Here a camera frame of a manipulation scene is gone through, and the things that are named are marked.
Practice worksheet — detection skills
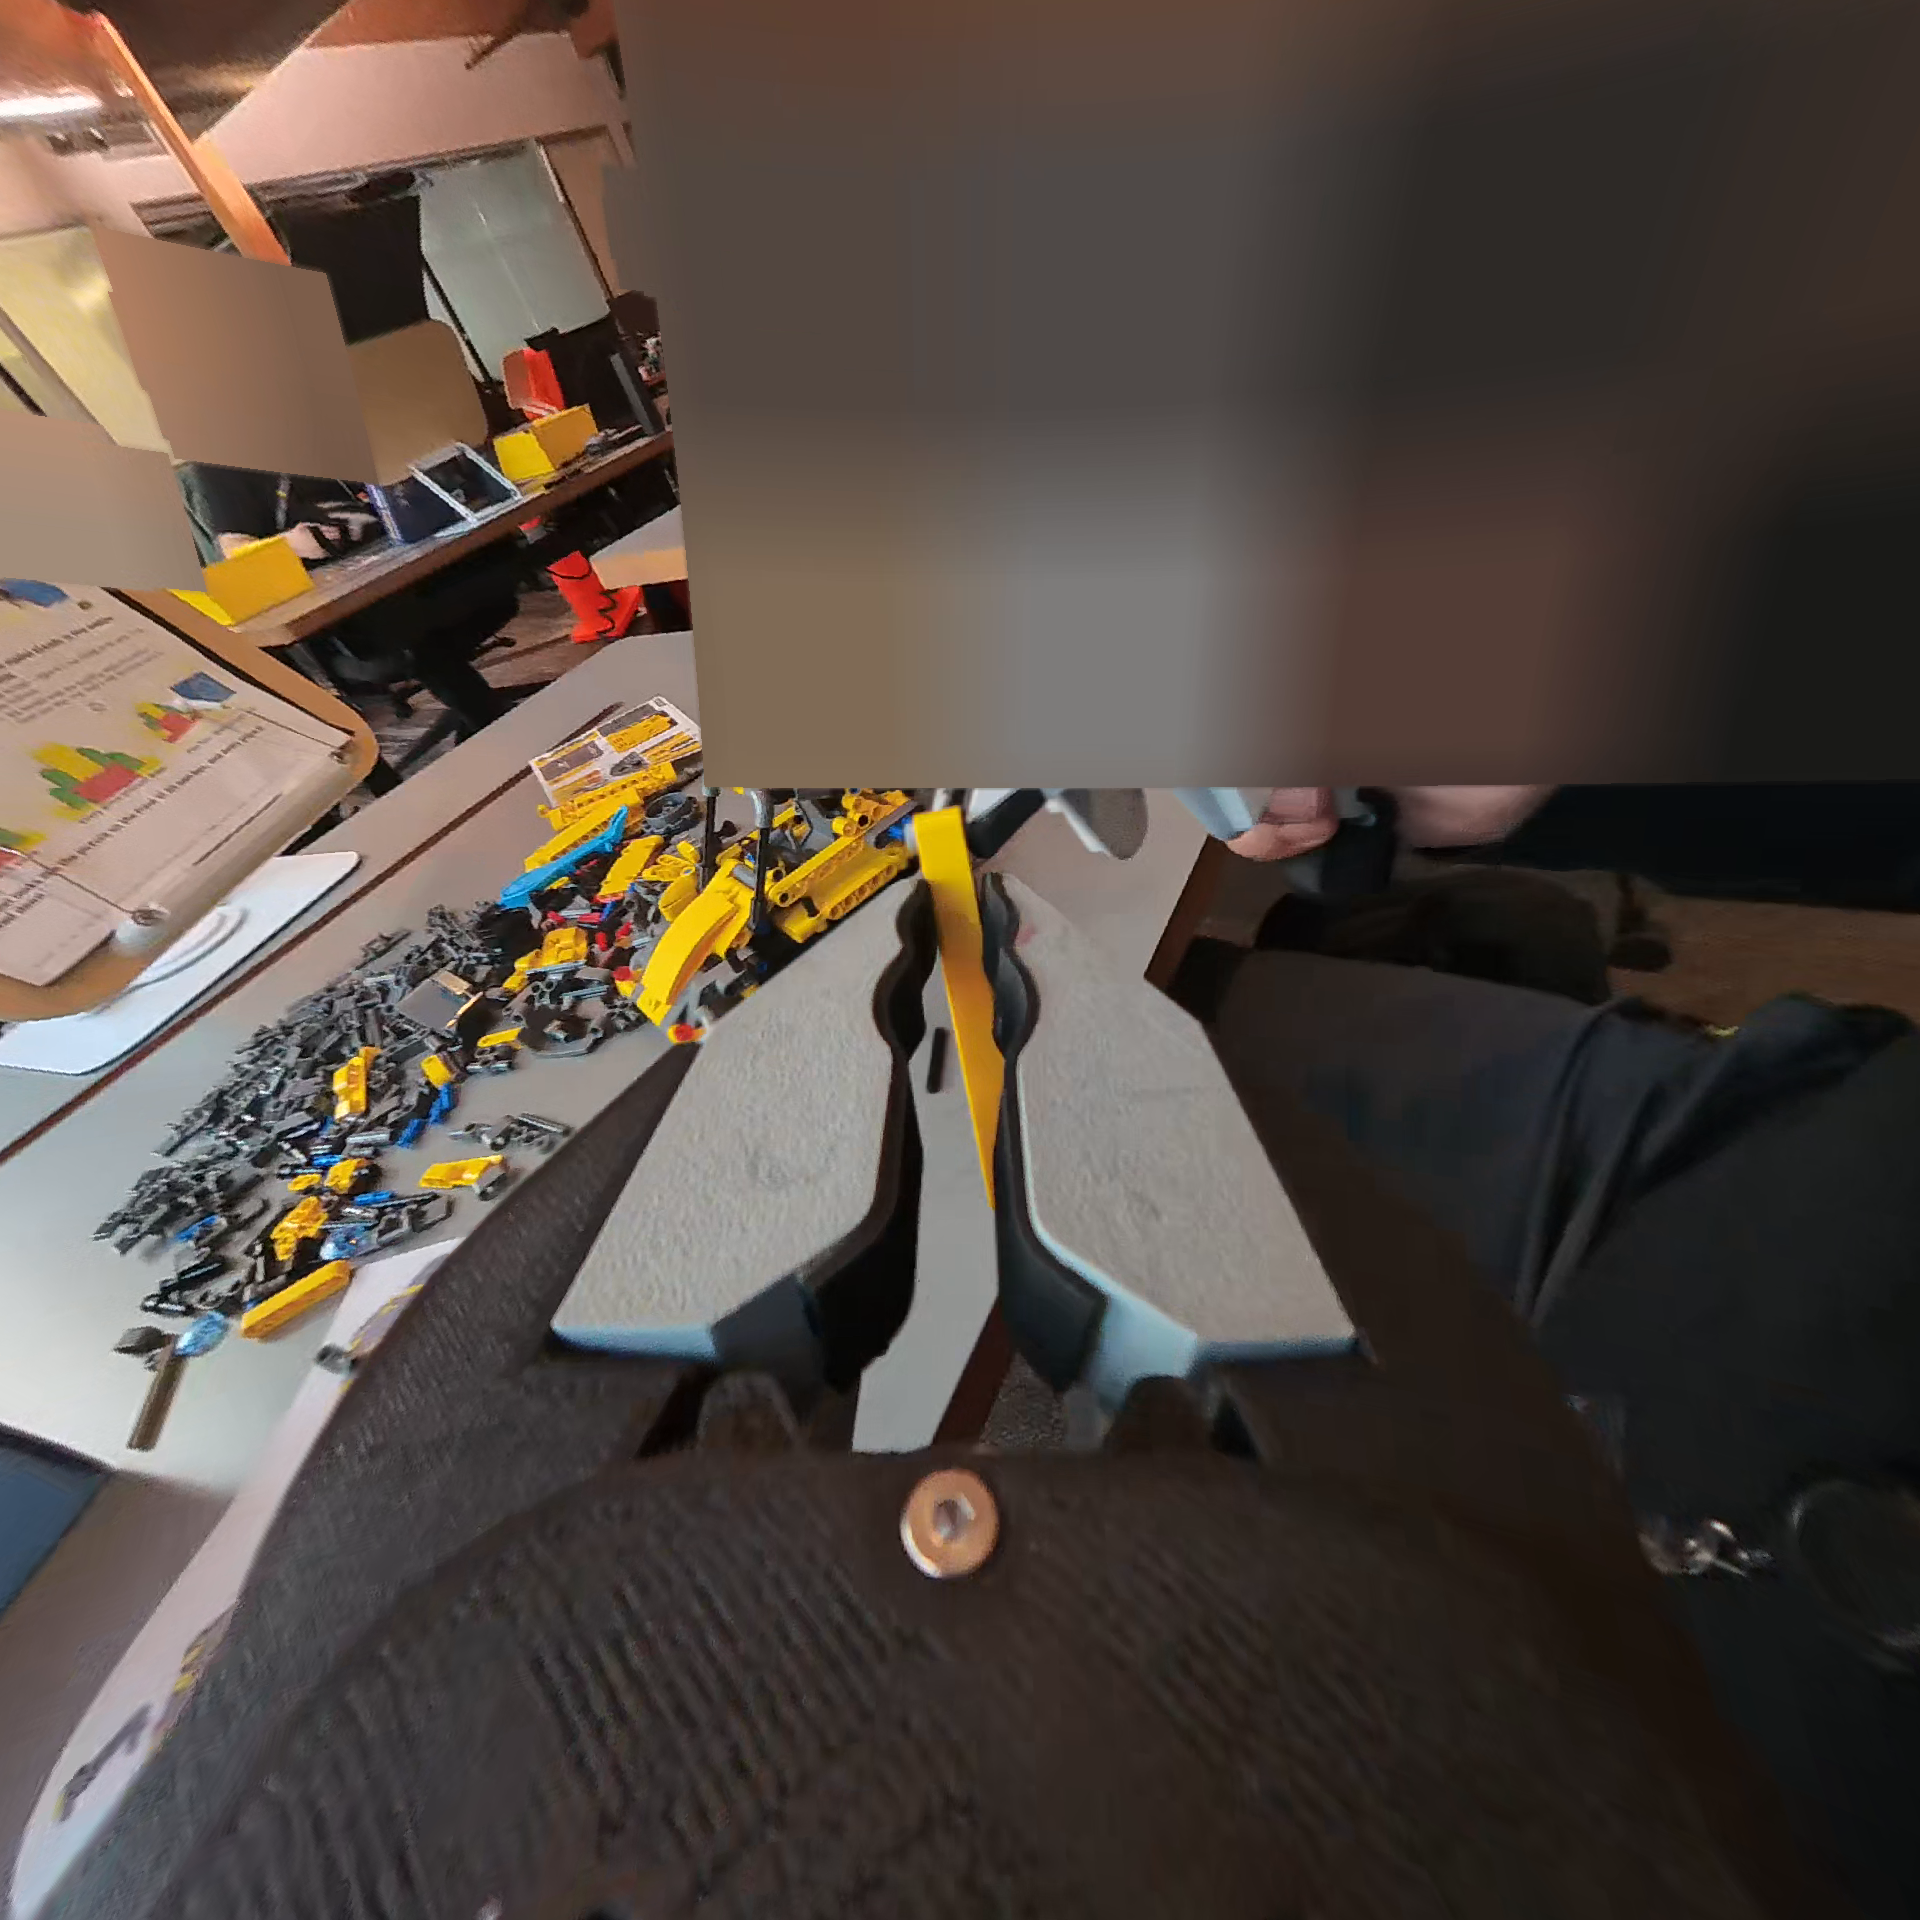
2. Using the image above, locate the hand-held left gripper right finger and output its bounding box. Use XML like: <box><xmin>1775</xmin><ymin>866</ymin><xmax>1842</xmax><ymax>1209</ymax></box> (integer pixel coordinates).
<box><xmin>982</xmin><ymin>880</ymin><xmax>1362</xmax><ymax>1450</ymax></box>

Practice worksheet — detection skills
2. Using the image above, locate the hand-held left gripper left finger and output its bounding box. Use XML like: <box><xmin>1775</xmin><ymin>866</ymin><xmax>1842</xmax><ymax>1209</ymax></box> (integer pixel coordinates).
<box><xmin>548</xmin><ymin>875</ymin><xmax>932</xmax><ymax>1392</ymax></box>

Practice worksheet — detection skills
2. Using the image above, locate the long yellow brick beam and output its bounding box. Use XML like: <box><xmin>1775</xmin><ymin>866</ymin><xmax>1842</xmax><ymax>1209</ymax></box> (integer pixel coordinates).
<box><xmin>909</xmin><ymin>809</ymin><xmax>1003</xmax><ymax>1212</ymax></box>

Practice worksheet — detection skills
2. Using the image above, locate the yellow brick toy car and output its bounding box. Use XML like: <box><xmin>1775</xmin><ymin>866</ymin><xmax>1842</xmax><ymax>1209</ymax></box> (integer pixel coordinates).
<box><xmin>636</xmin><ymin>789</ymin><xmax>923</xmax><ymax>1041</ymax></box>

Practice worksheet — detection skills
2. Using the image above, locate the grey desk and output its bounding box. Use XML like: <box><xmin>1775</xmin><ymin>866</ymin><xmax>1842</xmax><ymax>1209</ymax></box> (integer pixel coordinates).
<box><xmin>0</xmin><ymin>629</ymin><xmax>1218</xmax><ymax>1698</ymax></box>

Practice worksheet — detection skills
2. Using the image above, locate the person's right hand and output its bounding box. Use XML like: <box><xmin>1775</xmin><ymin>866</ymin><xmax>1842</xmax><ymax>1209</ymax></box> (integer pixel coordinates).
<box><xmin>1225</xmin><ymin>783</ymin><xmax>1551</xmax><ymax>867</ymax></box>

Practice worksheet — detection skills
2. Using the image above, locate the black backpack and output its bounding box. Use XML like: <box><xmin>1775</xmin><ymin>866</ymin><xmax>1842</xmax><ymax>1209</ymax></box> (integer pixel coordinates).
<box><xmin>1260</xmin><ymin>867</ymin><xmax>1673</xmax><ymax>1009</ymax></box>

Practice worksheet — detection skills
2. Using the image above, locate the yellow grey sticker sheet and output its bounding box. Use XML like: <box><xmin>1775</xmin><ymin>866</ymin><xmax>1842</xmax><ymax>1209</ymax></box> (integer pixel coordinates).
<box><xmin>531</xmin><ymin>696</ymin><xmax>706</xmax><ymax>809</ymax></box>

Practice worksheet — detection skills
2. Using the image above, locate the pile of small brick parts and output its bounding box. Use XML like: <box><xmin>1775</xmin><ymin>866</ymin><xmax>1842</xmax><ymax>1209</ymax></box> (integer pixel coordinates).
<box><xmin>89</xmin><ymin>798</ymin><xmax>722</xmax><ymax>1352</ymax></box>

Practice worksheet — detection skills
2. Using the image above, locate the wood rimmed grey table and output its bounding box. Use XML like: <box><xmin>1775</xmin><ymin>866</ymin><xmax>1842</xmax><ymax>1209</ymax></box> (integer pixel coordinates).
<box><xmin>589</xmin><ymin>508</ymin><xmax>693</xmax><ymax>597</ymax></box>

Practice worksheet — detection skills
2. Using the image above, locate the open instruction booklet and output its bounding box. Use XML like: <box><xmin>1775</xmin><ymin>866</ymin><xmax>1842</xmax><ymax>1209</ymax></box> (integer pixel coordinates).
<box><xmin>53</xmin><ymin>1240</ymin><xmax>454</xmax><ymax>1862</ymax></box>

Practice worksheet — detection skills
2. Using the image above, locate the yellow storage bin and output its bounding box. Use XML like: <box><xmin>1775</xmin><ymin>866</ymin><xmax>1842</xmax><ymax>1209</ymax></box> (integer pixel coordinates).
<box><xmin>491</xmin><ymin>405</ymin><xmax>606</xmax><ymax>488</ymax></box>
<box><xmin>200</xmin><ymin>533</ymin><xmax>316</xmax><ymax>618</ymax></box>

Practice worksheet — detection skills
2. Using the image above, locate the wooden document stand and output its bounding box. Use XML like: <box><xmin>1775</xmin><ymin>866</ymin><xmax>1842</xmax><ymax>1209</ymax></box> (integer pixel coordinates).
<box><xmin>0</xmin><ymin>585</ymin><xmax>380</xmax><ymax>1077</ymax></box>

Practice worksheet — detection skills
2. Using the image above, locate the blue cardboard kit box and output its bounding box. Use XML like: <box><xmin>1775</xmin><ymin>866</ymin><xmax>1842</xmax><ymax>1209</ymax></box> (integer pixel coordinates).
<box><xmin>0</xmin><ymin>1427</ymin><xmax>114</xmax><ymax>1619</ymax></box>

